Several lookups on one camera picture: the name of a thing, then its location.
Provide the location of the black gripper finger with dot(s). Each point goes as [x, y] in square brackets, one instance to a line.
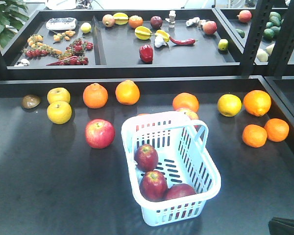
[281, 226]

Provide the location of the light blue plastic basket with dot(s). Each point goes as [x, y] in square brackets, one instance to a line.
[183, 158]

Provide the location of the yellow apple front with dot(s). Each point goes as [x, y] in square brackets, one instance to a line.
[59, 112]

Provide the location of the red chili pepper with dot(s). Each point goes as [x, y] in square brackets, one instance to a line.
[186, 42]

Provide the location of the yellow apple rear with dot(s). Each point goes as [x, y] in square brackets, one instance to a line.
[58, 94]

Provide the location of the yellow apple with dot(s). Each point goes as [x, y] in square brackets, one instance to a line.
[58, 94]
[59, 112]

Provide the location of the brown mushroom cap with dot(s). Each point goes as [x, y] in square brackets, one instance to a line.
[30, 101]

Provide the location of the orange behind centre apple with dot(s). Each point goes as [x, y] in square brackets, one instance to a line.
[186, 100]

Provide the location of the red apple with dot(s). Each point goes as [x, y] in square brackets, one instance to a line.
[146, 158]
[153, 186]
[99, 133]
[178, 191]
[189, 113]

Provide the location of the orange right front left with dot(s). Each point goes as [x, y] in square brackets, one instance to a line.
[254, 136]

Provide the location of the black wooden left produce stand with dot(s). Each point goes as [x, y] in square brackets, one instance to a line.
[53, 183]

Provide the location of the black perforated post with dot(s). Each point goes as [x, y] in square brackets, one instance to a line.
[284, 46]
[260, 17]

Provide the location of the yellow grapefruit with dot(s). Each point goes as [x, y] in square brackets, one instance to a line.
[229, 105]

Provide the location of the black right produce stand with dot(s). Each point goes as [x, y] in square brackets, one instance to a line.
[284, 88]

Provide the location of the black upper right tray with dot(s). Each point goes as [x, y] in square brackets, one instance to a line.
[268, 38]

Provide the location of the black perforated post right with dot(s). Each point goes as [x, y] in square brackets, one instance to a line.
[284, 46]

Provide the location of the red bell pepper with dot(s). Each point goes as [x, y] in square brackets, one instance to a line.
[146, 53]

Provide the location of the large orange right corner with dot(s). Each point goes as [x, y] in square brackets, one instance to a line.
[257, 102]

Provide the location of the green potted plant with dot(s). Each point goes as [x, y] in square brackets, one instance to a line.
[13, 15]

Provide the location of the white garlic bulb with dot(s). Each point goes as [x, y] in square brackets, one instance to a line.
[159, 42]

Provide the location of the black perforated post left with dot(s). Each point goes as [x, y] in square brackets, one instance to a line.
[260, 17]

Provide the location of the knobbed orange tangerine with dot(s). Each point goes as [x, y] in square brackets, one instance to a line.
[95, 96]

